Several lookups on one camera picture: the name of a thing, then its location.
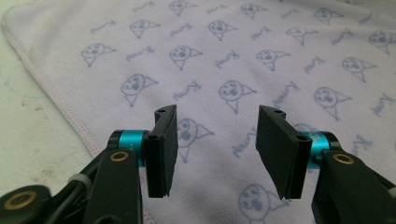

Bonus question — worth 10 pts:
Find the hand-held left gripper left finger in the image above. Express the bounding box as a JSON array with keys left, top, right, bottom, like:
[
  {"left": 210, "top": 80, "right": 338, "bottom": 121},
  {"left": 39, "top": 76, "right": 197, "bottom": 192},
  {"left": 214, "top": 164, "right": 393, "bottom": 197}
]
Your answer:
[{"left": 108, "top": 104, "right": 179, "bottom": 199}]

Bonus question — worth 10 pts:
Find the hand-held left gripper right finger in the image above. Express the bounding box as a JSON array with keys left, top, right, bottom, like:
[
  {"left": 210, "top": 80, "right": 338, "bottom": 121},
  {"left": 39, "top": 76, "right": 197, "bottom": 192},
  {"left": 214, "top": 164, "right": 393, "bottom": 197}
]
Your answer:
[{"left": 255, "top": 105, "right": 342, "bottom": 201}]

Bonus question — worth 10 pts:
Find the lilac printed towel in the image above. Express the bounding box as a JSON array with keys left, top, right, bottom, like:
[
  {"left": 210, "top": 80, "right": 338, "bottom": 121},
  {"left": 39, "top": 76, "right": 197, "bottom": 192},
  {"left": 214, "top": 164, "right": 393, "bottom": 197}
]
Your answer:
[{"left": 0, "top": 0, "right": 396, "bottom": 224}]

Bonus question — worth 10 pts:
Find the left hand-held gripper black cable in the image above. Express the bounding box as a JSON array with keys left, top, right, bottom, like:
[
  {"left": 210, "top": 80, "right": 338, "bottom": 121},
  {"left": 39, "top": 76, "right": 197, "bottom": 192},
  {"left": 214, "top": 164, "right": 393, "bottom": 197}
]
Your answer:
[{"left": 46, "top": 174, "right": 94, "bottom": 224}]

